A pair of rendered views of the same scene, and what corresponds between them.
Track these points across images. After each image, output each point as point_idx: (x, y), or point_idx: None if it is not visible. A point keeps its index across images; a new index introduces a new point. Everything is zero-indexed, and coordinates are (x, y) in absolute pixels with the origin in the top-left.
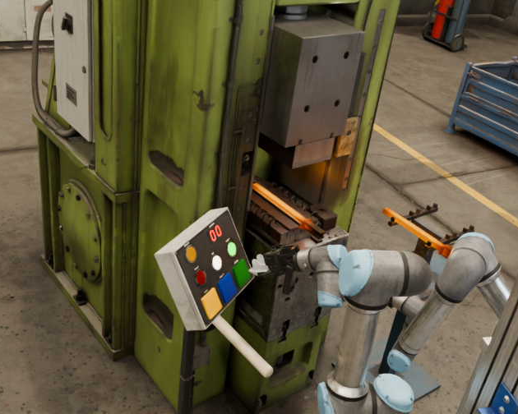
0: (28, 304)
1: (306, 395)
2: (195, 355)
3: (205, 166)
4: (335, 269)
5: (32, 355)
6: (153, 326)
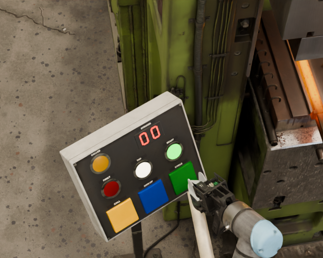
0: (75, 42)
1: (309, 250)
2: None
3: (176, 32)
4: (255, 256)
5: (58, 104)
6: None
